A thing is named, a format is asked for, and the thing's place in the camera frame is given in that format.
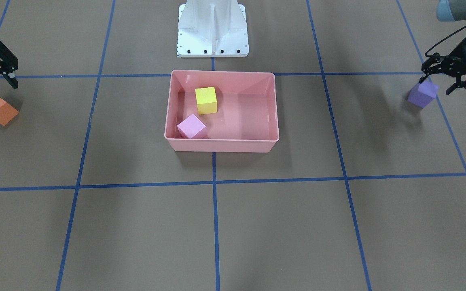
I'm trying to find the purple foam block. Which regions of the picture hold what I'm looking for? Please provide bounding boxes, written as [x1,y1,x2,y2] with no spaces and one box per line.
[407,80,439,108]

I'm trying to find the pink foam block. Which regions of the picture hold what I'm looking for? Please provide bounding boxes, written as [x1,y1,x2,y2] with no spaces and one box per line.
[176,114,208,139]

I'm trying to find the pink plastic bin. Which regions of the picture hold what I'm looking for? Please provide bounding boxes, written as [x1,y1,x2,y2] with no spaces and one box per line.
[163,70,280,153]

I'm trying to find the yellow foam block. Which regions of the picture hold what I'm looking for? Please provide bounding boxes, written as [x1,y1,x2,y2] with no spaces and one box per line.
[195,87,218,115]

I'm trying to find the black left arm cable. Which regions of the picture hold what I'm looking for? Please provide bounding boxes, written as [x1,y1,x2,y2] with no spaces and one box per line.
[424,12,466,58]

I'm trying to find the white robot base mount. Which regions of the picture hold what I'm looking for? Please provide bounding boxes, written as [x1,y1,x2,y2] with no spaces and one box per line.
[176,0,250,58]

